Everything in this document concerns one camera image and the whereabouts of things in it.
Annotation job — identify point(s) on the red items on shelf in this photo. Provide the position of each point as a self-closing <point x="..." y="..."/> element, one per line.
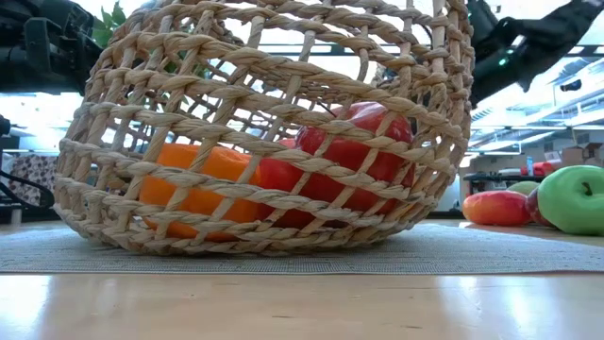
<point x="542" y="169"/>

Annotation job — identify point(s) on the storage shelf with bins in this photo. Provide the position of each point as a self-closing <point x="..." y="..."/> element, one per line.
<point x="495" y="178"/>

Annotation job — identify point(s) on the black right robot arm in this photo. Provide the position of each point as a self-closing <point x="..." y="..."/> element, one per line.
<point x="542" y="38"/>

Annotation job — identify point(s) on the green leafy plant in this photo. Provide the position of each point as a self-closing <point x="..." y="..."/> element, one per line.
<point x="113" y="16"/>

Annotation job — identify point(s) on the grey woven placemat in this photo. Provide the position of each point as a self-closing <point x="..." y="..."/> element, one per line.
<point x="424" y="250"/>

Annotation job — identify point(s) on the cardboard boxes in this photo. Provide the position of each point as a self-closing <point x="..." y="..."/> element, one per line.
<point x="580" y="155"/>

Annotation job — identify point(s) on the woven straw basket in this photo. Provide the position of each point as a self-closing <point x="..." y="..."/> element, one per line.
<point x="212" y="243"/>

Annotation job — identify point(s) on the dark red plum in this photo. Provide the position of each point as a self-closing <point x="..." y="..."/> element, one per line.
<point x="534" y="210"/>

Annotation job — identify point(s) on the green apple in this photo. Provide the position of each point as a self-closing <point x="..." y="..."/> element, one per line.
<point x="571" y="203"/>

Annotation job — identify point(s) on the patterned fabric item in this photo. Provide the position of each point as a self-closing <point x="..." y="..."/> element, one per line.
<point x="28" y="177"/>

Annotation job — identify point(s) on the orange bell pepper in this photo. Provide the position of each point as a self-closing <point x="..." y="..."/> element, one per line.
<point x="226" y="166"/>

